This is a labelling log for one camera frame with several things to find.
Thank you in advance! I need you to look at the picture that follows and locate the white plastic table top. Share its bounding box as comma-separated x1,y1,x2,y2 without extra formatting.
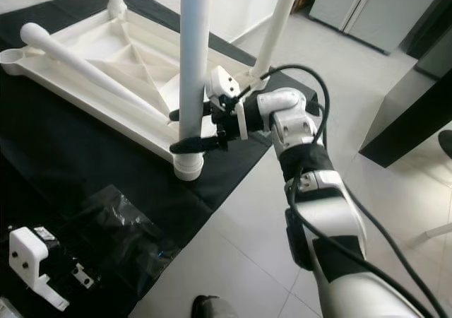
0,14,269,181

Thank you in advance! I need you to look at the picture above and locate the black tablecloth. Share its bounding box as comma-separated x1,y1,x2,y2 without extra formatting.
0,0,322,318

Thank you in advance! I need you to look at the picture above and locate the grey robot leg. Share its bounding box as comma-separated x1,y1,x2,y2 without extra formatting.
192,295,237,318

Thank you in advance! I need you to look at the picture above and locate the grey tall cabinet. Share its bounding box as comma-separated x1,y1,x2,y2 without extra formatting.
307,0,452,54

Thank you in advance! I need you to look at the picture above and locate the black low furniture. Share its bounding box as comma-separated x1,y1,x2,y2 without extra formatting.
360,0,452,167

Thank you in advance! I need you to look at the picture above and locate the black round object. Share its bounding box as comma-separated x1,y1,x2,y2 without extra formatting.
439,130,452,160

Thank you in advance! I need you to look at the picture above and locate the white metal bar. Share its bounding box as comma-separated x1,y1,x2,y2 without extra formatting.
413,221,452,247

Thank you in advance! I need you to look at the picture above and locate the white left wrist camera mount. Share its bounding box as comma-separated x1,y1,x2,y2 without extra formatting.
8,226,70,312

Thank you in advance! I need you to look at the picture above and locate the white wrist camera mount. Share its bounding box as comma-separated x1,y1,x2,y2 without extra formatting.
206,66,248,141
8,226,70,312

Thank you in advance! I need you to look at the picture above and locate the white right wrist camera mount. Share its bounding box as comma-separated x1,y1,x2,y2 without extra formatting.
206,66,248,141

